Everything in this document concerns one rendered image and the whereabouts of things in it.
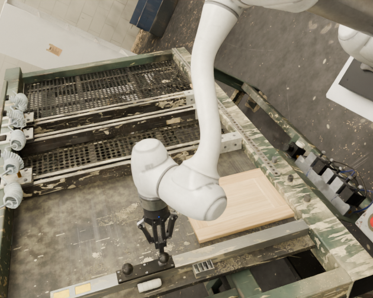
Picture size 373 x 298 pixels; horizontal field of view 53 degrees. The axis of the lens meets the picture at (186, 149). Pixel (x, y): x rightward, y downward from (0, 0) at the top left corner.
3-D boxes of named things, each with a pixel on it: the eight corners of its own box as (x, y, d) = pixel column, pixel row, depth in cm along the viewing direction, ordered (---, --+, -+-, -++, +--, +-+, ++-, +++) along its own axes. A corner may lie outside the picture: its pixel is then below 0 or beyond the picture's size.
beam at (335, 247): (376, 290, 130) (385, 270, 124) (347, 300, 128) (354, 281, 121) (185, 60, 302) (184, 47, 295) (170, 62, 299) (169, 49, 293)
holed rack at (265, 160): (280, 175, 165) (280, 174, 165) (275, 176, 164) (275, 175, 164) (175, 48, 293) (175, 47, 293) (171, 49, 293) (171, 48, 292)
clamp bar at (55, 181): (243, 151, 189) (245, 109, 175) (-8, 209, 162) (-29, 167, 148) (235, 140, 196) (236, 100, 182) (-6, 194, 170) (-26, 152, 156)
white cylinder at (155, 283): (139, 294, 126) (162, 287, 128) (138, 290, 124) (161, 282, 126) (137, 287, 128) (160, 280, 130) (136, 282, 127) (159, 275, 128)
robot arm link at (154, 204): (134, 181, 110) (137, 196, 113) (141, 201, 103) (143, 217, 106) (164, 174, 112) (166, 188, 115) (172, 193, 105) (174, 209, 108)
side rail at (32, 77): (173, 66, 293) (172, 52, 286) (26, 91, 268) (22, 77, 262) (170, 62, 299) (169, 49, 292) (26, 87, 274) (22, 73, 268)
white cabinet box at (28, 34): (157, 69, 536) (5, 2, 431) (140, 104, 552) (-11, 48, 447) (145, 58, 585) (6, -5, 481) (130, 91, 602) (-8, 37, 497)
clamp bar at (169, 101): (206, 103, 230) (206, 67, 216) (2, 143, 204) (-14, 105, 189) (201, 96, 238) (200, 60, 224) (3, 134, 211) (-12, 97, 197)
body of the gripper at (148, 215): (165, 190, 114) (167, 211, 120) (138, 197, 112) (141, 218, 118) (172, 206, 108) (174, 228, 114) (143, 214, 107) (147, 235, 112)
